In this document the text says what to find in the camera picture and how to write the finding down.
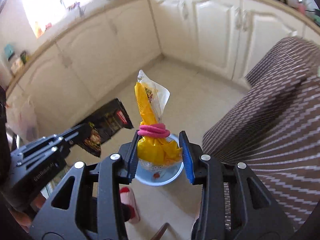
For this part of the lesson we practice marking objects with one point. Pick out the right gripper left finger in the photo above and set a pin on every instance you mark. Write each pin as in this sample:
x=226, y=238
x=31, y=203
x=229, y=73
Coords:
x=86, y=202

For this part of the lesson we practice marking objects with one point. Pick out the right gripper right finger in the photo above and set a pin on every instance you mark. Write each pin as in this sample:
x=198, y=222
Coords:
x=235, y=203

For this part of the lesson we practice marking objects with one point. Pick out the black snack package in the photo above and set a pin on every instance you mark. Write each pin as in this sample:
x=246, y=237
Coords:
x=104, y=123

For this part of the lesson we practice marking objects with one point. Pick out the yellow bag with pink band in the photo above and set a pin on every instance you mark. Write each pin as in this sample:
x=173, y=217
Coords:
x=155, y=149

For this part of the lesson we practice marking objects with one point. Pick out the blue plastic trash bin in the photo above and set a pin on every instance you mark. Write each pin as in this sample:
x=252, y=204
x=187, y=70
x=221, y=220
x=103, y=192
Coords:
x=155, y=176

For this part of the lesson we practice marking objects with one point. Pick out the left hand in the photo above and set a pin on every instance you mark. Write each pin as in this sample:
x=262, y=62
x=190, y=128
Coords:
x=23, y=219

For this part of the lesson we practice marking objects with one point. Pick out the pink red slipper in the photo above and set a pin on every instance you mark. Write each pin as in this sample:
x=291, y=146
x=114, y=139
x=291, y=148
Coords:
x=128, y=205

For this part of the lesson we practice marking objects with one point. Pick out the brown polka dot tablecloth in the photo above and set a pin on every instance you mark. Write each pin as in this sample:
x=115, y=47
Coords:
x=274, y=128

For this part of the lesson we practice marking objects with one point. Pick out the cream lower cabinets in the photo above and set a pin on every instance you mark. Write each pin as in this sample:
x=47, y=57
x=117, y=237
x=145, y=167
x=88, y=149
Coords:
x=73, y=71

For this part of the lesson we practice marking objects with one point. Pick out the pink utensil holder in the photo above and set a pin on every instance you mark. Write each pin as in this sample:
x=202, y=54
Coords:
x=301, y=7

